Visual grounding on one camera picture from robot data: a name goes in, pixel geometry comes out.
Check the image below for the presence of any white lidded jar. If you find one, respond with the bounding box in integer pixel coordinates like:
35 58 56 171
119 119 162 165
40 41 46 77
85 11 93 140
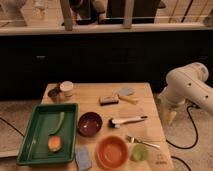
60 81 74 100

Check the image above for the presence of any black cable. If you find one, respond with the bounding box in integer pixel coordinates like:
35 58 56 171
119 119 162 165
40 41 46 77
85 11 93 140
165 104 200 171

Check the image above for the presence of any blue sponge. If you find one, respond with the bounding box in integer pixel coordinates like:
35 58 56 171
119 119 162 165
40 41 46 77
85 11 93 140
75 146 92 171

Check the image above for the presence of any white handled brush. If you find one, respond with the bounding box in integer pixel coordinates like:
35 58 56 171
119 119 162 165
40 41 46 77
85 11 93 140
108 116 147 128

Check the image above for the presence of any silver fork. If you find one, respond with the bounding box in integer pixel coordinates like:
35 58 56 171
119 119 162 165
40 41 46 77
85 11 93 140
126 135 160 149

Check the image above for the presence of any orange bowl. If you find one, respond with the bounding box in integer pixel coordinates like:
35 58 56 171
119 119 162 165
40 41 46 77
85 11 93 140
95 136 128 170

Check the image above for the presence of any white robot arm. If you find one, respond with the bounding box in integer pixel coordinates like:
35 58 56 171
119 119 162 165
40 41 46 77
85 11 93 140
158 62 213 125

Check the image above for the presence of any green cup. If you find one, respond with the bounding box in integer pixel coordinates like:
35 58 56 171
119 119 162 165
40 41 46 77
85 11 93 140
130 144 148 162

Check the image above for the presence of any dark metal cup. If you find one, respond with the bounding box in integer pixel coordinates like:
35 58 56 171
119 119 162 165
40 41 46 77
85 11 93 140
48 88 60 103

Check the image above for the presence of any green plastic tray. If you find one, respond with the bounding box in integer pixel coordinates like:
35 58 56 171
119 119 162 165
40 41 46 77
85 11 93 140
17 103 78 165

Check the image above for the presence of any purple bowl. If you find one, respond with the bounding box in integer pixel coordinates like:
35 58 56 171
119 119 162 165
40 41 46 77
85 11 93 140
78 112 103 137

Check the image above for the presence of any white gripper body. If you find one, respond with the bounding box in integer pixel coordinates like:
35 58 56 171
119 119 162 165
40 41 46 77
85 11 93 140
158 87 185 114

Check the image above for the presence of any orange peach fruit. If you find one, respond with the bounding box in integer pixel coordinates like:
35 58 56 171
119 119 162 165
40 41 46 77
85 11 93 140
48 136 62 152

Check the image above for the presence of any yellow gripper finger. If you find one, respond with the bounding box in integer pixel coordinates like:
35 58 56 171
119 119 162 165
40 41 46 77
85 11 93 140
166 111 177 125

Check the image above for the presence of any black whiteboard eraser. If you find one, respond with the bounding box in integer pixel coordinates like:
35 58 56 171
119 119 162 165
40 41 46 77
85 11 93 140
99 96 119 106

